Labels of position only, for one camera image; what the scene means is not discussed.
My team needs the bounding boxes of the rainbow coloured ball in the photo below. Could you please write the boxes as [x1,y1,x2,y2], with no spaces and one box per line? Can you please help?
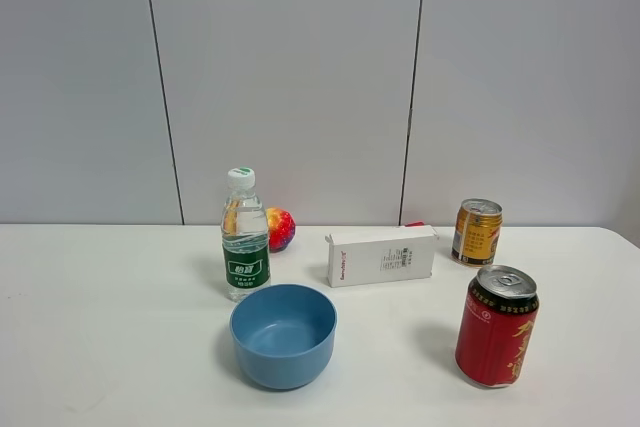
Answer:
[266,207,296,252]

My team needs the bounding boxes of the clear water bottle green label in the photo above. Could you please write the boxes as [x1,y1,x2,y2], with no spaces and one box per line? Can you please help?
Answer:
[221,167,271,302]

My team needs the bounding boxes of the red drink can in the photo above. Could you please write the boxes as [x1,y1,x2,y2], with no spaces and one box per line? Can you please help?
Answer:
[455,265,539,388]

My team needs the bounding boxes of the blue plastic bowl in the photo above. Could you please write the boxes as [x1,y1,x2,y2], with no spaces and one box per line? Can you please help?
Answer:
[229,284,338,390]

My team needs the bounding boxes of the white cardboard box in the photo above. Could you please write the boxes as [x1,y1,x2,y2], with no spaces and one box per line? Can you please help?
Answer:
[326,225,438,288]

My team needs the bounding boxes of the gold drink can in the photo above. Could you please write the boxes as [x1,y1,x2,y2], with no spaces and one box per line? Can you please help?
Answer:
[451,198,503,267]

